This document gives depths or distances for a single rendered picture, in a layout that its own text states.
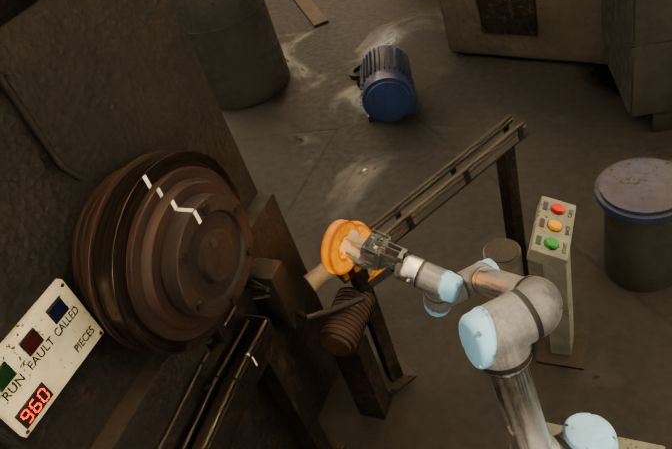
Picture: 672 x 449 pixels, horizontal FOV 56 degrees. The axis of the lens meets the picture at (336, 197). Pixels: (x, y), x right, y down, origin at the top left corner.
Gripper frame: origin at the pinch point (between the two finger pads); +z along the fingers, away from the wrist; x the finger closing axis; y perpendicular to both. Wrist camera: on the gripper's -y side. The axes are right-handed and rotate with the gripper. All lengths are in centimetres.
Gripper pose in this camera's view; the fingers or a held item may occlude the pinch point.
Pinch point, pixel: (339, 242)
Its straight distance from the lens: 176.2
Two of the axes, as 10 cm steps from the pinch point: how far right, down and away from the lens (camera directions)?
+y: -0.2, -6.9, -7.3
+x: -5.1, 6.3, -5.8
